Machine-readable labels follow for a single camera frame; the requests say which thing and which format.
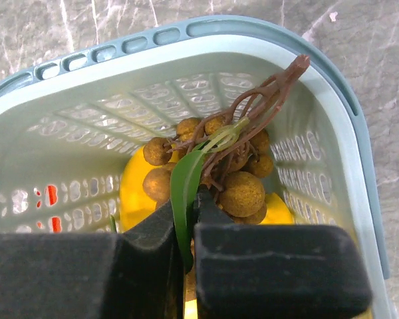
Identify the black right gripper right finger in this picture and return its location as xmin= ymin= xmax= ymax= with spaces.
xmin=194 ymin=186 xmax=373 ymax=318

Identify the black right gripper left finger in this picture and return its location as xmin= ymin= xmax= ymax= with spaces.
xmin=0 ymin=203 xmax=184 ymax=318

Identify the brown longan bunch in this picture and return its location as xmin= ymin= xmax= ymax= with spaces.
xmin=142 ymin=54 xmax=310 ymax=272

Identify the blue green plastic basket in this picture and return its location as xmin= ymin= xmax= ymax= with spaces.
xmin=0 ymin=15 xmax=396 ymax=318

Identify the yellow mango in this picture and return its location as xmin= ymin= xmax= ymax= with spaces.
xmin=120 ymin=148 xmax=177 ymax=231

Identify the yellow lemon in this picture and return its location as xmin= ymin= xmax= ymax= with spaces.
xmin=260 ymin=193 xmax=295 ymax=225

